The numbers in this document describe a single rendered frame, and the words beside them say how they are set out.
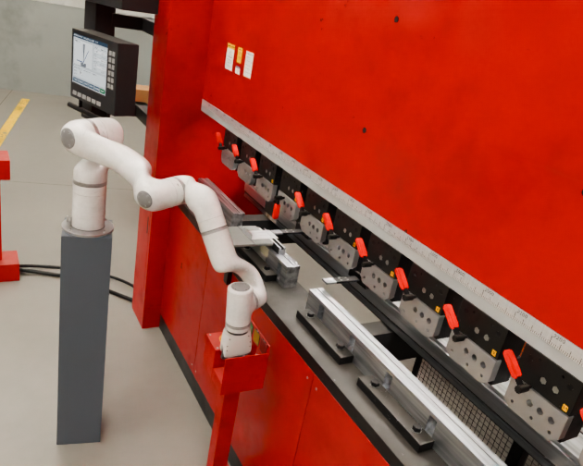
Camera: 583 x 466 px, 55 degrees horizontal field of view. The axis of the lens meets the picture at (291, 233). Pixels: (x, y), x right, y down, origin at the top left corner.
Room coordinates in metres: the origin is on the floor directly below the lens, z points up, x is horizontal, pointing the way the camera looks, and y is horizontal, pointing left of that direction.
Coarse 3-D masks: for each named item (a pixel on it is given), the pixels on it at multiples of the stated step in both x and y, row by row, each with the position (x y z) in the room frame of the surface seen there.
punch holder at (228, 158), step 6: (228, 132) 2.60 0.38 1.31; (228, 138) 2.59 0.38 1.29; (234, 138) 2.53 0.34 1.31; (240, 138) 2.51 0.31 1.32; (228, 144) 2.59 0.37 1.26; (240, 144) 2.52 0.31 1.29; (222, 150) 2.62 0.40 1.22; (228, 150) 2.57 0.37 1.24; (240, 150) 2.52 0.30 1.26; (222, 156) 2.62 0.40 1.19; (228, 156) 2.56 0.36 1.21; (222, 162) 2.61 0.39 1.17; (228, 162) 2.56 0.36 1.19; (234, 168) 2.52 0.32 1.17
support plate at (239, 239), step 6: (234, 228) 2.22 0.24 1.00; (246, 228) 2.24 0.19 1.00; (252, 228) 2.25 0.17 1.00; (258, 228) 2.27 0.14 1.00; (234, 234) 2.16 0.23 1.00; (240, 234) 2.17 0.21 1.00; (234, 240) 2.09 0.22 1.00; (240, 240) 2.10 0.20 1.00; (246, 240) 2.12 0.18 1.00; (258, 240) 2.14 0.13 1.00; (264, 240) 2.15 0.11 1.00; (270, 240) 2.16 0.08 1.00; (234, 246) 2.05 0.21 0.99; (240, 246) 2.07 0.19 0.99; (246, 246) 2.08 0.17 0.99
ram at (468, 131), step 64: (256, 0) 2.51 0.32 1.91; (320, 0) 2.09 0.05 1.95; (384, 0) 1.78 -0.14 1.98; (448, 0) 1.56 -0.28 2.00; (512, 0) 1.39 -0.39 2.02; (576, 0) 1.26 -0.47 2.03; (256, 64) 2.44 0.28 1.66; (320, 64) 2.02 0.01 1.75; (384, 64) 1.73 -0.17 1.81; (448, 64) 1.51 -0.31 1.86; (512, 64) 1.35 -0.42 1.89; (576, 64) 1.22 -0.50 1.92; (256, 128) 2.36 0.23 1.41; (320, 128) 1.95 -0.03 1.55; (384, 128) 1.67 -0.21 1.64; (448, 128) 1.46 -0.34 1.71; (512, 128) 1.30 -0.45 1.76; (576, 128) 1.17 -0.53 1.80; (320, 192) 1.89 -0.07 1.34; (384, 192) 1.61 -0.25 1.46; (448, 192) 1.41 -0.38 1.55; (512, 192) 1.25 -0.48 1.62; (576, 192) 1.13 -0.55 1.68; (448, 256) 1.35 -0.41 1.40; (512, 256) 1.21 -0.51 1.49; (576, 256) 1.09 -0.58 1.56; (512, 320) 1.16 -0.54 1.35; (576, 320) 1.04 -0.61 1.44
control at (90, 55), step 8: (80, 40) 3.02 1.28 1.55; (88, 40) 2.97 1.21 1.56; (80, 48) 3.02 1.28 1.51; (88, 48) 2.97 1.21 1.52; (96, 48) 2.92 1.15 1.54; (104, 48) 2.87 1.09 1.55; (80, 56) 3.02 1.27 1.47; (88, 56) 2.97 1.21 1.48; (96, 56) 2.92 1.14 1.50; (104, 56) 2.87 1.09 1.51; (80, 64) 3.02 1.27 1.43; (88, 64) 2.96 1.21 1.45; (96, 64) 2.91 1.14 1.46; (104, 64) 2.87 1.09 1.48; (88, 72) 2.96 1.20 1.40; (96, 72) 2.91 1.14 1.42; (104, 72) 2.87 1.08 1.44; (72, 80) 3.06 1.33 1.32; (80, 80) 3.01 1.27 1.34; (88, 80) 2.96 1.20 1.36; (96, 80) 2.91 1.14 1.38; (104, 80) 2.86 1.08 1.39; (88, 88) 2.96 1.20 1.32; (96, 88) 2.91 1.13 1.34; (104, 88) 2.86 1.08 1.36
